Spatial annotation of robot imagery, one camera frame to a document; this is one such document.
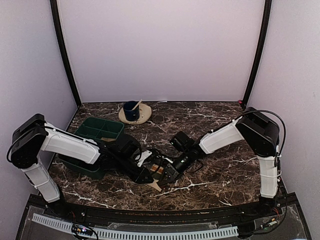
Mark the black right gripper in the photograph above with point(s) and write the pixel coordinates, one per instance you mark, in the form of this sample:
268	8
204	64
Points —
173	172

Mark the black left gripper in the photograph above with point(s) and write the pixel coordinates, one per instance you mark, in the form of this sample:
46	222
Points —
139	177

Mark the striped brown red sock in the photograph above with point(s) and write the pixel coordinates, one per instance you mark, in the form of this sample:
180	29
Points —
156	173

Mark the tan sock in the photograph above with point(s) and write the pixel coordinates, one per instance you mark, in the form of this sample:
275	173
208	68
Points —
106	139

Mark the green plastic divided tray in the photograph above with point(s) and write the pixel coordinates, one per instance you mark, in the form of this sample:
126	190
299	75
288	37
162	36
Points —
95	129

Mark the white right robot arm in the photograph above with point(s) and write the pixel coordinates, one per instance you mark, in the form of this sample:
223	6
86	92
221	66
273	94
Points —
261	133

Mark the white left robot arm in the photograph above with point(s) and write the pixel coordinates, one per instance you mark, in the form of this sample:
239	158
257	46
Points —
37	135

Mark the dark blue cup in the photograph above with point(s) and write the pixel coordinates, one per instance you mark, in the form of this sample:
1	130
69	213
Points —
131	111

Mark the wooden stick in cup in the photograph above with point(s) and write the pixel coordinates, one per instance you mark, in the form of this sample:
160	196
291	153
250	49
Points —
138	103

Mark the small circuit board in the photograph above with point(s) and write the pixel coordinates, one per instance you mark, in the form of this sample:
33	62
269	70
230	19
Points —
81	230

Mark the white slotted cable duct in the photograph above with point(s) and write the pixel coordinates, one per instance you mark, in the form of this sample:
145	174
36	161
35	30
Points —
139	232

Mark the black front rail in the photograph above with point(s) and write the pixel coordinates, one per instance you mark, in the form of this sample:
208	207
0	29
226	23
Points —
99	215

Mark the black left frame post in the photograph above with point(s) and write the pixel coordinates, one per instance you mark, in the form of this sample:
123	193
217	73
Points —
63	52

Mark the black frame post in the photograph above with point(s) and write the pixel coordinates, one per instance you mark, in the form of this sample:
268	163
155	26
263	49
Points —
258	53
63	52

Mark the black right frame post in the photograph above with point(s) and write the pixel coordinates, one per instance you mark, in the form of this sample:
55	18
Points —
258	53

